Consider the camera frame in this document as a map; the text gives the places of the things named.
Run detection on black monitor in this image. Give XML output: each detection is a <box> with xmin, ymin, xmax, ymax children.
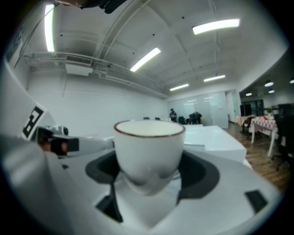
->
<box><xmin>240</xmin><ymin>104</ymin><xmax>252</xmax><ymax>117</ymax></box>

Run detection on long ceiling light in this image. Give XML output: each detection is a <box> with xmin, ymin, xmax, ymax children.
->
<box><xmin>130</xmin><ymin>47</ymin><xmax>161</xmax><ymax>72</ymax></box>
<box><xmin>192</xmin><ymin>18</ymin><xmax>241</xmax><ymax>35</ymax></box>
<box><xmin>44</xmin><ymin>4</ymin><xmax>55</xmax><ymax>53</ymax></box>
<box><xmin>204</xmin><ymin>74</ymin><xmax>226</xmax><ymax>83</ymax></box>
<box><xmin>170</xmin><ymin>84</ymin><xmax>190</xmax><ymax>91</ymax></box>

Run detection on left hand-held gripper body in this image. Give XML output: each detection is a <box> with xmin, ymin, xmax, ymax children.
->
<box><xmin>22</xmin><ymin>103</ymin><xmax>80</xmax><ymax>159</ymax></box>

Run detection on white microwave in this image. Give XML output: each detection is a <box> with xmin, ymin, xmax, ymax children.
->
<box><xmin>183</xmin><ymin>125</ymin><xmax>252</xmax><ymax>170</ymax></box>

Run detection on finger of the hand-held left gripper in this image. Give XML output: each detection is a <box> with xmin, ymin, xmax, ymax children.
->
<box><xmin>79</xmin><ymin>138</ymin><xmax>115</xmax><ymax>152</ymax></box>

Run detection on person's left hand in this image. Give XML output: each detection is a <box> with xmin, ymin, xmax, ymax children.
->
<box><xmin>40</xmin><ymin>140</ymin><xmax>69</xmax><ymax>156</ymax></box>

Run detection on black office chair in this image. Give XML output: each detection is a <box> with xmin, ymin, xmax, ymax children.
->
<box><xmin>271</xmin><ymin>104</ymin><xmax>294</xmax><ymax>170</ymax></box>

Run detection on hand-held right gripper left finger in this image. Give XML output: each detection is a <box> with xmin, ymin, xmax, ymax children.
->
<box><xmin>0</xmin><ymin>135</ymin><xmax>150</xmax><ymax>235</ymax></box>

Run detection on white cup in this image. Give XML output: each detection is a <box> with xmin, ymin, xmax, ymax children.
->
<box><xmin>113</xmin><ymin>119</ymin><xmax>186</xmax><ymax>197</ymax></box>

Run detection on white air conditioning unit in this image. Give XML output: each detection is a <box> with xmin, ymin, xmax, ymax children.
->
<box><xmin>65</xmin><ymin>55</ymin><xmax>94</xmax><ymax>77</ymax></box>

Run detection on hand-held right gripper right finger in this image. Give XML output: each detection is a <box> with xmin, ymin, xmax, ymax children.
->
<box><xmin>147</xmin><ymin>150</ymin><xmax>284</xmax><ymax>235</ymax></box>

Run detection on white ceiling pipes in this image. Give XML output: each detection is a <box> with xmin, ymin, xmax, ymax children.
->
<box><xmin>23</xmin><ymin>51</ymin><xmax>168</xmax><ymax>97</ymax></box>

